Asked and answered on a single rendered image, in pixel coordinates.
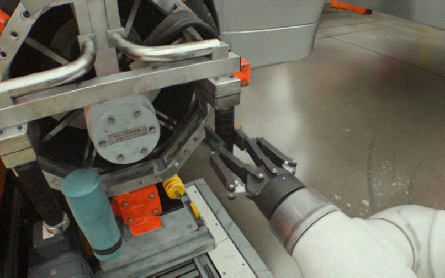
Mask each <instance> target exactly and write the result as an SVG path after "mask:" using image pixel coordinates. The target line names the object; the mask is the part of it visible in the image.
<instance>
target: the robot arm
mask: <svg viewBox="0 0 445 278"><path fill-rule="evenodd" d="M205 139H206V140H207V141H208V142H209V148H210V149H211V150H212V151H211V152H210V153H209V154H210V165H211V167H212V168H213V170H214V172H215V173H216V174H217V176H218V178H219V179H220V181H221V182H222V184H223V186H224V187H225V189H226V190H227V198H228V199H229V200H234V199H235V196H246V197H247V198H248V199H250V200H252V201H253V202H254V203H255V204H256V206H257V208H258V209H259V210H260V212H261V213H262V214H263V215H264V217H265V218H266V219H267V220H268V221H269V229H270V231H271V232H272V234H273V235H274V236H275V237H276V238H277V240H278V241H279V242H280V244H281V245H282V246H283V247H284V248H285V250H286V251H287V253H288V254H289V255H290V256H291V257H292V258H293V260H294V261H295V262H296V264H297V266H298V268H299V270H300V273H301V275H302V278H445V211H444V210H435V209H432V208H427V207H423V206H419V205H401V206H396V207H392V208H389V209H386V210H384V211H380V212H378V213H376V214H375V215H372V216H370V217H369V218H368V219H366V220H365V219H361V218H353V219H351V218H349V217H348V216H346V215H345V214H344V213H342V212H341V211H340V210H339V208H338V207H336V206H335V205H333V204H332V203H331V202H330V201H329V200H328V199H327V198H325V197H324V196H323V194H322V193H320V192H319V191H318V190H317V189H315V188H313V187H307V186H305V185H304V184H303V183H302V182H301V181H300V180H299V179H298V178H297V177H296V176H295V175H294V174H295V172H296V167H297V163H298V162H297V161H296V160H294V159H292V158H289V157H287V156H286V155H284V154H283V153H282V152H281V151H280V150H278V149H277V148H275V147H274V146H273V145H272V144H270V143H269V142H268V141H267V140H265V139H264V138H263V137H261V136H257V137H256V138H255V139H253V138H252V137H248V136H247V135H246V134H245V133H244V132H243V131H239V130H238V129H237V128H236V127H234V144H235V145H236V146H237V147H238V148H239V149H240V150H241V151H244V150H245V148H246V152H247V153H248V154H249V155H250V157H251V158H252V160H253V161H254V163H255V165H256V166H257V168H254V167H253V166H251V165H250V164H245V163H244V162H243V161H241V160H240V159H238V158H237V157H236V156H234V155H233V154H232V153H230V152H229V151H228V150H226V143H225V142H224V141H223V140H222V139H221V138H220V137H219V136H218V135H217V134H216V133H215V131H214V130H213V129H212V128H211V127H210V126H209V125H208V126H205ZM273 164H274V165H273ZM228 168H229V169H230V170H231V171H232V172H233V173H234V174H236V175H237V176H238V177H239V178H240V179H241V181H242V182H243V183H244V184H245V187H242V186H241V185H240V184H239V183H238V181H237V180H236V181H235V180H234V177H233V176H232V174H231V173H230V171H229V170H228Z"/></svg>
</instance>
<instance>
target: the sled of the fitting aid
mask: <svg viewBox="0 0 445 278"><path fill-rule="evenodd" d="M182 200H183V202H184V203H185V205H186V207H187V209H188V211H189V212H190V214H191V215H192V217H193V219H194V221H195V222H196V224H197V226H198V228H199V232H200V236H197V237H195V238H192V239H190V240H187V241H185V242H183V243H180V244H177V245H175V246H172V247H170V248H167V249H165V250H162V251H160V252H157V253H154V254H151V255H149V256H146V257H144V258H141V259H138V260H135V261H133V262H130V263H128V264H125V265H122V266H119V267H117V268H114V269H111V270H108V271H105V272H104V271H103V269H102V268H101V266H100V262H99V259H98V258H96V256H95V255H94V252H93V250H92V248H91V246H90V244H89V242H88V240H87V238H86V236H85V235H84V237H85V243H86V249H87V253H88V258H89V264H90V267H91V269H92V272H93V274H94V275H95V277H96V278H144V277H147V276H149V275H152V274H154V273H157V272H159V271H162V270H164V269H167V268H170V267H172V266H174V265H177V264H179V263H182V262H184V261H186V260H189V259H191V258H193V257H196V256H198V255H201V254H203V253H206V252H208V251H210V250H212V249H215V238H214V236H213V234H212V233H211V231H210V229H209V228H208V226H207V225H206V223H205V222H204V220H203V218H202V217H201V215H200V213H199V211H198V209H197V208H196V206H195V204H194V203H193V202H192V200H191V199H190V197H189V195H188V194H187V192H186V190H185V192H184V194H183V195H182Z"/></svg>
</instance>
